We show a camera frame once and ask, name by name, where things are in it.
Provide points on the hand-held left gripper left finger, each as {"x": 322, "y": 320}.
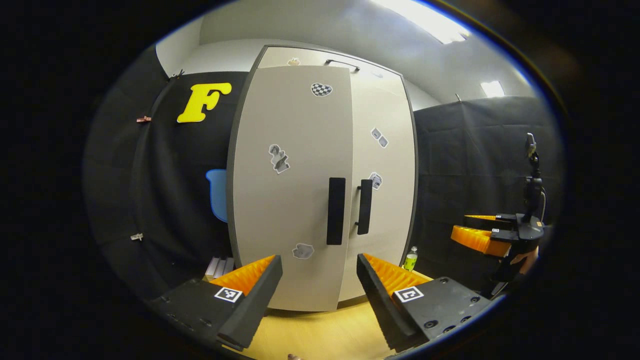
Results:
{"x": 250, "y": 310}

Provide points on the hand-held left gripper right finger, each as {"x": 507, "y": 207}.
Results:
{"x": 385, "y": 310}

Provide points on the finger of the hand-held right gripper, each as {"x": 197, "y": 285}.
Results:
{"x": 475, "y": 240}
{"x": 482, "y": 221}

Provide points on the white shoe cabinet door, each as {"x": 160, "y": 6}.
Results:
{"x": 290, "y": 210}
{"x": 390, "y": 225}

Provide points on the white cabinet drawer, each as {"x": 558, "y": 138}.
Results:
{"x": 310, "y": 57}

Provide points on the green plastic bottle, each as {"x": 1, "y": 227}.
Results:
{"x": 410, "y": 260}

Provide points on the small ceiling light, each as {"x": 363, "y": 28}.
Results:
{"x": 492, "y": 88}

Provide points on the long ceiling light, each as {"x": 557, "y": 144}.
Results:
{"x": 425, "y": 20}

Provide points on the red cloth clip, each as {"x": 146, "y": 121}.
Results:
{"x": 143, "y": 119}

